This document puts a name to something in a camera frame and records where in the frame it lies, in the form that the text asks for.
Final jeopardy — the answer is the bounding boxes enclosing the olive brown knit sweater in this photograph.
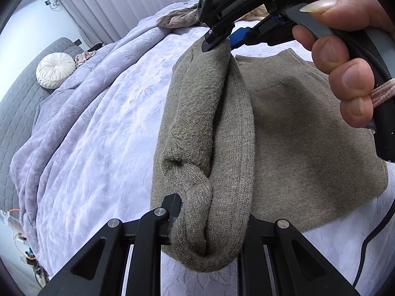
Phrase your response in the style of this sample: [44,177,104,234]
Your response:
[151,40,388,272]

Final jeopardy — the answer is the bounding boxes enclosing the person's right hand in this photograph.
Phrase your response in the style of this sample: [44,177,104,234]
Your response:
[293,0,394,128]

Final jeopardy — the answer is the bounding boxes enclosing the cream striped knit garment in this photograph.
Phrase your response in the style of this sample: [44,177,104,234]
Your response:
[237,4,268,21]

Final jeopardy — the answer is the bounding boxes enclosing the grey-brown fuzzy garment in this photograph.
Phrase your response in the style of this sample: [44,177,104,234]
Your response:
[156,4,204,29]

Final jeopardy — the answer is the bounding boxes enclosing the beige patterned cloth by pillow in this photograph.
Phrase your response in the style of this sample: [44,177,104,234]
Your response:
[74,51,96,68]

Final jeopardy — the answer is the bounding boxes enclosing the round white pleated cushion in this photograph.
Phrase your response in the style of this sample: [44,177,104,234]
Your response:
[36,52,76,90]

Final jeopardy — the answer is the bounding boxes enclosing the grey quilted headboard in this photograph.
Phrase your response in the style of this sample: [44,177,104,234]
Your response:
[0,37,83,211]

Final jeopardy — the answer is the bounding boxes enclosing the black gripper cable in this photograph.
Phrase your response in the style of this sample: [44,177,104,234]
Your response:
[351,204,395,289]

